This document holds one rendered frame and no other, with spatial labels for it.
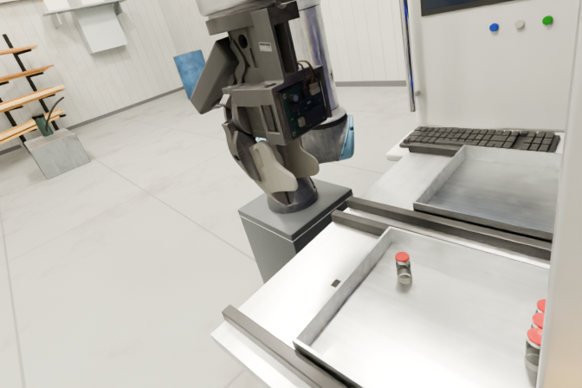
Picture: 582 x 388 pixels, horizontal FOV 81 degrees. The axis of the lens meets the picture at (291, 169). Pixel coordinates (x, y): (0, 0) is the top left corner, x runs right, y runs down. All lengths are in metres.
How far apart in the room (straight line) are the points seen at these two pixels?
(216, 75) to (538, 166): 0.69
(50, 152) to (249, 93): 5.34
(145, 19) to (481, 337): 9.67
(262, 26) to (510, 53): 0.94
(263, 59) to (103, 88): 9.11
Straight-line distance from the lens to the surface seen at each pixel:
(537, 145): 1.08
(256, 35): 0.31
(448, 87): 1.24
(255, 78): 0.33
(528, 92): 1.19
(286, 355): 0.50
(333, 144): 0.86
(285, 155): 0.39
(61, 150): 5.62
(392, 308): 0.54
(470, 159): 0.89
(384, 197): 0.77
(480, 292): 0.57
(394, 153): 1.13
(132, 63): 9.60
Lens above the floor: 1.29
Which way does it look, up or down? 25 degrees down
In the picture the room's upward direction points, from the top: 15 degrees counter-clockwise
